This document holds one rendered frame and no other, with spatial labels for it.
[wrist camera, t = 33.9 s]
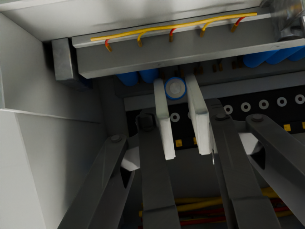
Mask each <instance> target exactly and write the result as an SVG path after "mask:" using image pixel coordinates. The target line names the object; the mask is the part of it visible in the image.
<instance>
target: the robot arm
mask: <svg viewBox="0 0 305 229"><path fill-rule="evenodd" d="M185 82H186V87H187V102H188V108H189V112H190V117H191V120H192V125H193V129H194V133H195V137H196V141H197V145H198V149H199V153H200V154H202V155H204V154H210V152H212V157H213V164H214V165H215V169H216V174H217V179H218V183H219V188H220V193H221V198H222V202H223V207H224V211H225V216H226V222H227V226H228V229H282V227H281V225H280V223H279V220H278V218H277V216H276V214H275V211H274V209H273V206H272V204H271V201H270V199H269V197H268V196H267V195H266V196H263V194H262V191H261V189H260V186H259V184H258V181H257V179H256V176H255V174H254V171H253V169H252V166H251V164H252V165H253V166H254V167H255V169H256V170H257V171H258V172H259V173H260V175H261V176H262V177H263V178H264V179H265V181H266V182H267V183H268V184H269V185H270V187H271V188H272V189H273V190H274V191H275V192H276V193H277V195H278V196H279V197H280V198H281V199H282V201H283V202H284V203H285V204H286V205H287V207H288V208H289V209H290V210H291V211H292V213H293V214H294V215H295V216H296V217H297V219H298V220H299V221H300V222H301V223H302V224H303V225H304V227H305V145H303V144H302V143H301V142H300V141H299V140H297V139H296V138H295V137H294V136H292V135H291V134H290V133H288V132H287V131H286V130H284V129H283V128H282V127H281V126H279V125H278V124H277V123H276V122H274V121H273V120H272V119H271V118H269V117H268V116H266V115H264V114H251V115H249V116H247V117H246V121H236V120H233V119H232V117H231V116H230V115H229V114H227V113H226V112H225V110H224V108H223V106H222V104H221V102H220V100H218V99H216V98H211V99H205V100H204V98H203V96H202V93H201V91H200V88H199V86H198V83H197V80H196V77H195V75H194V74H193V73H190V74H186V75H185ZM153 84H154V94H155V105H156V107H153V108H147V109H143V110H142V111H141V112H140V114H139V115H138V116H137V117H136V118H135V120H136V125H137V129H138V133H137V134H136V135H134V136H132V137H130V138H127V137H126V135H124V134H114V135H111V136H110V137H108V138H107V139H106V140H105V142H104V144H103V146H102V148H101V150H100V152H99V153H98V155H97V157H96V159H95V161H94V162H93V164H92V166H91V168H90V170H89V172H88V173H87V175H86V177H85V179H84V181H83V182H82V184H81V186H80V188H79V190H78V191H77V194H76V195H75V197H74V199H73V201H72V203H71V204H70V206H69V208H68V210H67V212H66V213H65V215H64V217H63V219H62V221H61V222H60V224H59V226H58V228H57V229H117V228H118V224H119V221H120V219H121V215H122V212H123V209H124V206H125V203H126V200H127V197H128V193H129V190H130V187H131V184H132V181H133V178H134V175H135V170H136V169H139V168H140V170H141V182H142V194H143V211H142V219H143V229H182V228H181V224H180V220H179V216H178V211H177V206H176V205H175V200H174V196H173V191H172V186H171V181H170V177H169V173H168V169H167V163H166V160H167V159H174V157H175V150H174V144H173V138H172V129H171V123H170V117H169V112H168V106H167V100H166V95H165V89H164V85H163V80H162V79H161V78H158V79H154V81H153Z"/></svg>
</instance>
